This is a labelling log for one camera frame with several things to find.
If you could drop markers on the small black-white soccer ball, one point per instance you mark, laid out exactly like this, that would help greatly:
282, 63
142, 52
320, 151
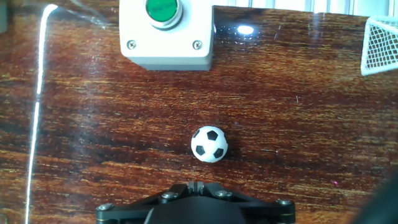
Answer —
209, 144

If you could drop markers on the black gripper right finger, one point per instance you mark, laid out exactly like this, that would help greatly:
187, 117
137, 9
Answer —
264, 211

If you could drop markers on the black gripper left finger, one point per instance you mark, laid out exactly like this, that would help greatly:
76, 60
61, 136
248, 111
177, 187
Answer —
133, 208

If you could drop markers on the glossy brown wooden board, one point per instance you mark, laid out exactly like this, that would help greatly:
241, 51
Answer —
93, 124

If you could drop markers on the grey box green button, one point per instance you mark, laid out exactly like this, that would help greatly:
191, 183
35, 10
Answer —
164, 46

